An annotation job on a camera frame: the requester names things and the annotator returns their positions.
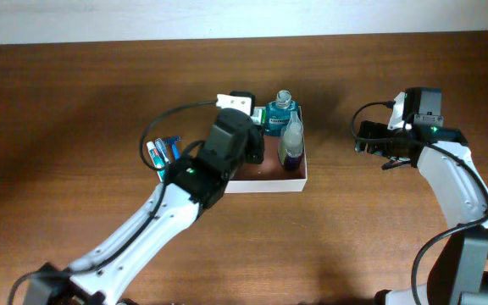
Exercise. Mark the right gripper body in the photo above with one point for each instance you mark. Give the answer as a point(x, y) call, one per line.
point(390, 149)

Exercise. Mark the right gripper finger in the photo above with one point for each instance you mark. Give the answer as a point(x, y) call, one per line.
point(369, 130)
point(395, 163)

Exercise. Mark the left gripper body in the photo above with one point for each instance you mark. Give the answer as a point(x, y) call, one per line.
point(250, 148)

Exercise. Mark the green white floss packet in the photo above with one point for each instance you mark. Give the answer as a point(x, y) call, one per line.
point(258, 116)

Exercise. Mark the teal mouthwash bottle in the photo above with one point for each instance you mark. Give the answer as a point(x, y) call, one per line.
point(278, 113)

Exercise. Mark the clear spray bottle blue liquid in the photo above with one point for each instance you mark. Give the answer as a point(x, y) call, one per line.
point(291, 147)

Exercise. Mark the blue disposable razor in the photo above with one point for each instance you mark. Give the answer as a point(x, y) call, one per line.
point(172, 144)

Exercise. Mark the blue white toothbrush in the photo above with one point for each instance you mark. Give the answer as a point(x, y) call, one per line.
point(162, 150)

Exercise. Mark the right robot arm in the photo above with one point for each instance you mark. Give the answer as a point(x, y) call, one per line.
point(452, 267)

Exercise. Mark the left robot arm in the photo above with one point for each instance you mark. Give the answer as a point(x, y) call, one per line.
point(192, 183)

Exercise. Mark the white cardboard box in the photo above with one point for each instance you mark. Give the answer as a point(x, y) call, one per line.
point(269, 176)

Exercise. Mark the white teal toothpaste tube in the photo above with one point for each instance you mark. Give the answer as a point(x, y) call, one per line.
point(157, 160)

